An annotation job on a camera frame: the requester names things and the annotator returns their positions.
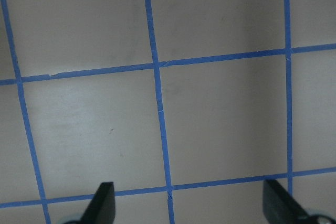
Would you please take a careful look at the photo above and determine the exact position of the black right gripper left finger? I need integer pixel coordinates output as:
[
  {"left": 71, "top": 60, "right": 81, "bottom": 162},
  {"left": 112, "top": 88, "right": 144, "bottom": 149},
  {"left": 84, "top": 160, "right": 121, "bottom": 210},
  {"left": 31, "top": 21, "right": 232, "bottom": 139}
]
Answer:
[{"left": 79, "top": 182, "right": 116, "bottom": 224}]

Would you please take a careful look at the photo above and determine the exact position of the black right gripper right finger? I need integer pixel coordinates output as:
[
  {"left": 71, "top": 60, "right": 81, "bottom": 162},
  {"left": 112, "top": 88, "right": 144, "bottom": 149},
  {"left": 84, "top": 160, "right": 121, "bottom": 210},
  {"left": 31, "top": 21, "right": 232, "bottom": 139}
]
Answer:
[{"left": 262, "top": 179, "right": 312, "bottom": 224}]

